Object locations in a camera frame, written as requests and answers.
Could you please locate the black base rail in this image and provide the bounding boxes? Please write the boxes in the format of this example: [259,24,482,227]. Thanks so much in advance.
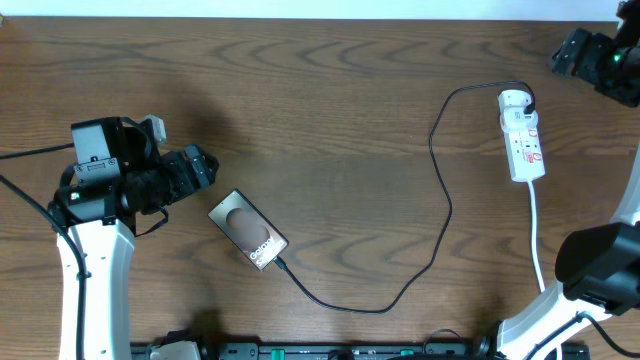
[130,341,591,360]

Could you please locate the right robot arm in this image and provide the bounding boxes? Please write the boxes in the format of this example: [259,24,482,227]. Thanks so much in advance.
[475,0,639,359]

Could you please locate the white USB charger plug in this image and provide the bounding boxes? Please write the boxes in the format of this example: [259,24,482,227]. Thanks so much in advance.
[498,89,532,112]

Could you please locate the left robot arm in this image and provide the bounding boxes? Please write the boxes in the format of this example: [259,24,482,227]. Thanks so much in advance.
[49,144,219,359]

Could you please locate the white power strip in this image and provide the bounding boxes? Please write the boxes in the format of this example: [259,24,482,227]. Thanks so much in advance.
[500,107,545,183]

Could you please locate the white power strip cord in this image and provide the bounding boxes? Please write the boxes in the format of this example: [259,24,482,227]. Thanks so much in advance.
[527,180,547,294]

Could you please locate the black USB charging cable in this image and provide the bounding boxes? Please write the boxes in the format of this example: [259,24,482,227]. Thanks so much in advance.
[273,80,537,315]

